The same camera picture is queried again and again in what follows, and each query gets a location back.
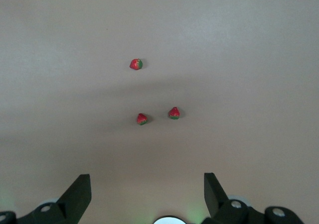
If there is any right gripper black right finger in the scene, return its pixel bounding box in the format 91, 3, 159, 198
200, 172, 265, 224

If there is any brown table cloth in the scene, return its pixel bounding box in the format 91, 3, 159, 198
0, 0, 319, 224

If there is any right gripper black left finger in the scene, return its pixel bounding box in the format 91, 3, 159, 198
16, 174, 92, 224

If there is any red toy strawberry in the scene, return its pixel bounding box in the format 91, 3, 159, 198
167, 106, 180, 120
129, 58, 144, 71
136, 112, 149, 126

